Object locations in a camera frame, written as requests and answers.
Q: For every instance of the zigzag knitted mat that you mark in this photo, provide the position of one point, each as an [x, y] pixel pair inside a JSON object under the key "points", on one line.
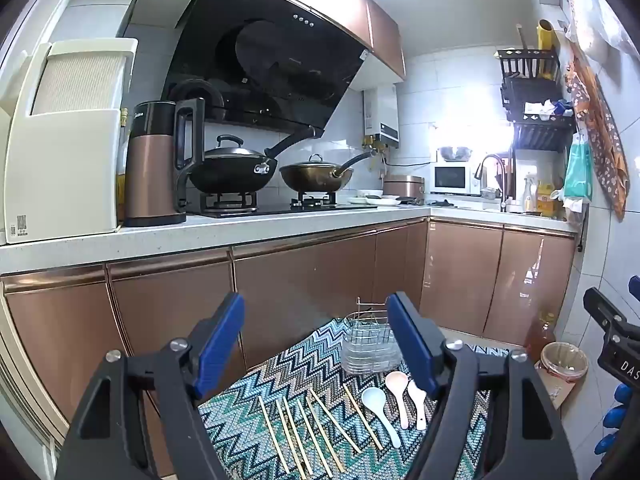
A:
{"points": [[280, 375]]}

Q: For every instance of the hanging plastic bags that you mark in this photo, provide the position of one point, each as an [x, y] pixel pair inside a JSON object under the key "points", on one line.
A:
{"points": [[600, 5]]}

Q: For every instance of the oil bottle behind kettle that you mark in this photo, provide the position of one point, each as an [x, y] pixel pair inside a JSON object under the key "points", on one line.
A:
{"points": [[123, 170]]}

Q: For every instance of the teal hanging bag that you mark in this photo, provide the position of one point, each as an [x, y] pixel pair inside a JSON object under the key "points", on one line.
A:
{"points": [[579, 170]]}

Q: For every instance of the pale bamboo chopstick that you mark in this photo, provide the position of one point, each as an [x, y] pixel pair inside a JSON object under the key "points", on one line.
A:
{"points": [[364, 417], [314, 432], [327, 425], [345, 434]]}

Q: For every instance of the bronze wok with lid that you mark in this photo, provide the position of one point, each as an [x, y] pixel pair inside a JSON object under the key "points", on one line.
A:
{"points": [[312, 172]]}

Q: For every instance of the kitchen faucet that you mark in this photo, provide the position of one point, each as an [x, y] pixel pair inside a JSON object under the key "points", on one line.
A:
{"points": [[492, 162]]}

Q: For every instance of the yellow bottle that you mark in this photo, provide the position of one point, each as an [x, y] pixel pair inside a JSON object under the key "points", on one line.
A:
{"points": [[546, 200]]}

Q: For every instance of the white plates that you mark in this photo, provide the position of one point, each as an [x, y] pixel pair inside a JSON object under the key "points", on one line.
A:
{"points": [[375, 199]]}

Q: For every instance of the white water heater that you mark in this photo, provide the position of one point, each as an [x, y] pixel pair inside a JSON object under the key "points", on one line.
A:
{"points": [[382, 115]]}

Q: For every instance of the clear spray bottle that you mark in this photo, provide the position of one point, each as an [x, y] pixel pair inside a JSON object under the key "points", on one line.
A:
{"points": [[530, 195]]}

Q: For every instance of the yellow roll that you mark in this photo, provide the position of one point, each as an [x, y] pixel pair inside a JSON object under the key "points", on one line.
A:
{"points": [[546, 35]]}

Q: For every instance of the cooking oil bottle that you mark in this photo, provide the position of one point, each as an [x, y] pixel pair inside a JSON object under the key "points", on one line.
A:
{"points": [[541, 340]]}

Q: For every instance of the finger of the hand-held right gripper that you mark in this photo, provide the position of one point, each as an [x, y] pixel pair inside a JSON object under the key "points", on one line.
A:
{"points": [[605, 312]]}

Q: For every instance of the copper black electric kettle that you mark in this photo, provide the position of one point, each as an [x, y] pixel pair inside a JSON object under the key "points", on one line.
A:
{"points": [[150, 175]]}

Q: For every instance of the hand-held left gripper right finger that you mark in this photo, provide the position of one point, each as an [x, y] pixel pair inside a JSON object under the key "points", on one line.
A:
{"points": [[410, 340]]}

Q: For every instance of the white microwave oven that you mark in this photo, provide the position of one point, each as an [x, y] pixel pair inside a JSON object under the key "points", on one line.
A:
{"points": [[452, 178]]}

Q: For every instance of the patterned brown apron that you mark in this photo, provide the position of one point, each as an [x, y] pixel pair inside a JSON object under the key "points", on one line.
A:
{"points": [[600, 135]]}

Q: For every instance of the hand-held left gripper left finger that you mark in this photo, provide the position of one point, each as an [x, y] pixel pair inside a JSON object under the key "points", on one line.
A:
{"points": [[220, 345]]}

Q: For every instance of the cardboard box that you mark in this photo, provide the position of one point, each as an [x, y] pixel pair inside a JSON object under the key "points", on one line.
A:
{"points": [[555, 395]]}

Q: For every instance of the person's right hand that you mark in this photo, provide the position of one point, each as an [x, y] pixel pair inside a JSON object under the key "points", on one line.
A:
{"points": [[617, 415]]}

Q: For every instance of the copper rice cooker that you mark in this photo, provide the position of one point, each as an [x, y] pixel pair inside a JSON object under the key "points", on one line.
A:
{"points": [[404, 186]]}

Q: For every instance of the black range hood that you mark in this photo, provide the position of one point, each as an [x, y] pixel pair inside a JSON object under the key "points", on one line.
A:
{"points": [[270, 60]]}

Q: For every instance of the row of bamboo chopsticks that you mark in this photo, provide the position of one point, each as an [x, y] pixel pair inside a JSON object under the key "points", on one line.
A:
{"points": [[290, 430]]}

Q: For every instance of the metal bowl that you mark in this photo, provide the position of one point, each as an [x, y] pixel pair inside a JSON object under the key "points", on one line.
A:
{"points": [[455, 153]]}

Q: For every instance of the black wok with lid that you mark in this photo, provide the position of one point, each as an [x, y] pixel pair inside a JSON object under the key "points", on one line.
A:
{"points": [[230, 167]]}

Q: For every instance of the black wall rack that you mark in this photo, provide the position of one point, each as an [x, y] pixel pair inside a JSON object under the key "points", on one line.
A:
{"points": [[530, 90]]}

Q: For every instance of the cream plastic spoon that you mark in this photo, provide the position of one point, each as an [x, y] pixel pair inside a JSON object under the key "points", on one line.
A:
{"points": [[395, 382]]}

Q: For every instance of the black gas stove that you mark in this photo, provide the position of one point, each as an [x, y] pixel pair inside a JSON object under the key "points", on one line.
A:
{"points": [[250, 205]]}

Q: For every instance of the trash bin with bag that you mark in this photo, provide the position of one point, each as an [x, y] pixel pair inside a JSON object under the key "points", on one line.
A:
{"points": [[565, 362]]}

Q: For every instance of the white plastic spoon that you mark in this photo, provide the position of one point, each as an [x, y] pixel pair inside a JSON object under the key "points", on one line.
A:
{"points": [[416, 392], [372, 400]]}

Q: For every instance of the white countertop appliance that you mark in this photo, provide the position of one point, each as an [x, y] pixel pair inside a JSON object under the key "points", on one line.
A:
{"points": [[65, 160]]}

